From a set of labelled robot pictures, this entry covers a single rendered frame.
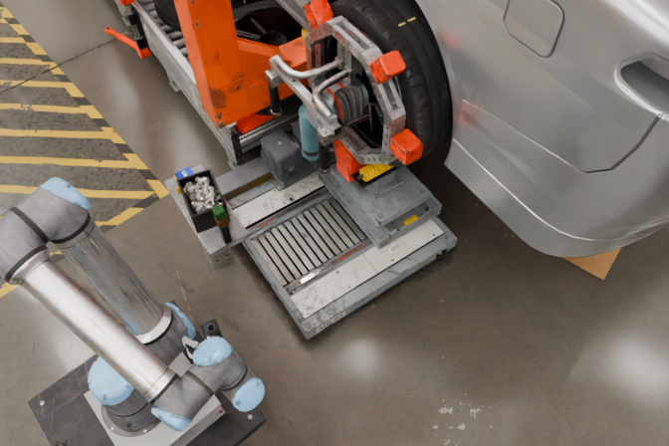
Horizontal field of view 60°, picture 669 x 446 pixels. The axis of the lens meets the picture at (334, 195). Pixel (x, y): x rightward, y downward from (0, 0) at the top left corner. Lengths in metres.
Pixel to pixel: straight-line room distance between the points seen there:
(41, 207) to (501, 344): 1.86
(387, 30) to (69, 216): 1.11
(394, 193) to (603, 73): 1.41
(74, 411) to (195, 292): 0.73
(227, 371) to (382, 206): 1.31
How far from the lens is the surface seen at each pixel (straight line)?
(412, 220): 2.63
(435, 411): 2.46
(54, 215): 1.55
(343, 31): 2.00
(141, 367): 1.49
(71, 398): 2.33
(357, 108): 1.89
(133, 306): 1.78
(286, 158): 2.56
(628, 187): 1.61
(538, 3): 1.50
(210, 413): 2.08
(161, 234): 2.91
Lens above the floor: 2.34
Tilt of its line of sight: 53 degrees down
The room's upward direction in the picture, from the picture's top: 1 degrees counter-clockwise
